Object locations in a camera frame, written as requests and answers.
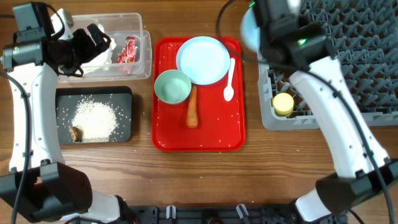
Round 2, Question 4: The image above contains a white rice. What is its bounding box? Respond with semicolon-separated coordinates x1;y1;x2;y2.
58;93;131;142

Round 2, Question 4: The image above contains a brown food scrap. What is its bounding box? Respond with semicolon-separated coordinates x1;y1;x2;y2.
69;126;83;142

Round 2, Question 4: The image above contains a green bowl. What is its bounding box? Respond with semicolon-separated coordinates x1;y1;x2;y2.
154;70;192;105

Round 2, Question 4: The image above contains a light blue plate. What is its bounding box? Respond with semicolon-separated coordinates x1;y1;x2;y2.
175;36;231;85

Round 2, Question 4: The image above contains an orange carrot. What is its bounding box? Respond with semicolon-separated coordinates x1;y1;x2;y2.
186;86;198;128

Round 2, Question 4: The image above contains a blue bowl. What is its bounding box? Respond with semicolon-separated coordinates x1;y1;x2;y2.
240;8;260;53

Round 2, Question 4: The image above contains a yellow cup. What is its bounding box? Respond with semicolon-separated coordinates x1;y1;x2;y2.
271;93;294;117

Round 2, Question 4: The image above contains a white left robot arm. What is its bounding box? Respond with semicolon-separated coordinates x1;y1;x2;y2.
1;2;139;223

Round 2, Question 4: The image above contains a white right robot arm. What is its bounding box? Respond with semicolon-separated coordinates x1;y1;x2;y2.
250;1;397;223

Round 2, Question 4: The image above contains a black waste tray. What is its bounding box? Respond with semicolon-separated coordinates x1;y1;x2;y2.
55;86;134;146

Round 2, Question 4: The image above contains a grey dishwasher rack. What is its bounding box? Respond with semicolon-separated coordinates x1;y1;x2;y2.
257;0;397;130

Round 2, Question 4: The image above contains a white crumpled tissue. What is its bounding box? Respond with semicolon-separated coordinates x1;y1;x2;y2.
82;24;116;76

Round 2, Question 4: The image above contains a red snack wrapper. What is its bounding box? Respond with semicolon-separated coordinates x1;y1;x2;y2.
116;36;137;63

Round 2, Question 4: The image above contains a white plastic spoon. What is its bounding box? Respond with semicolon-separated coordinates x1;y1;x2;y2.
223;58;236;101

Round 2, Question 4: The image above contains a red serving tray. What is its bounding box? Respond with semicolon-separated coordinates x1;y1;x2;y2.
152;37;246;152

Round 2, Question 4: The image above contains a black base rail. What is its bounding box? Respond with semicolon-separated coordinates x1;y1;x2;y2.
124;203;348;224

